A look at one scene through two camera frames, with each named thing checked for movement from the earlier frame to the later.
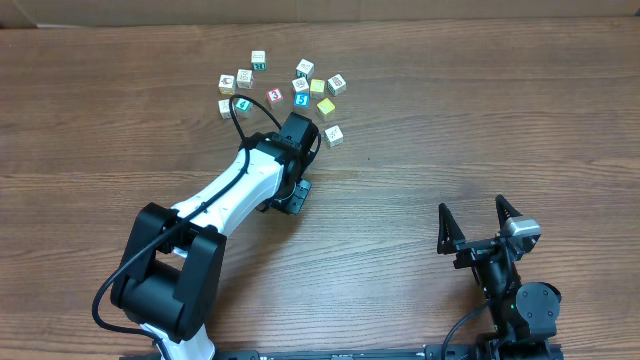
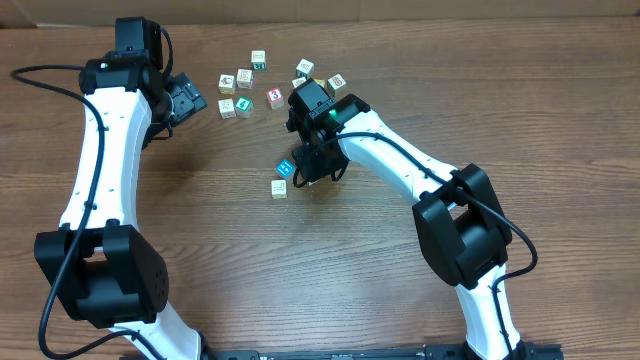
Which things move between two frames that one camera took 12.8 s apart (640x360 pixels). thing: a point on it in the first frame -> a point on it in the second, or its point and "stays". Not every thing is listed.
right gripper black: [480, 248] -> [317, 167]
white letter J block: [224, 108] stays
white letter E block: [244, 78] stays
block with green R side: [258, 60] stays
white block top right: [305, 69] stays
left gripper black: [298, 196] -> [189, 100]
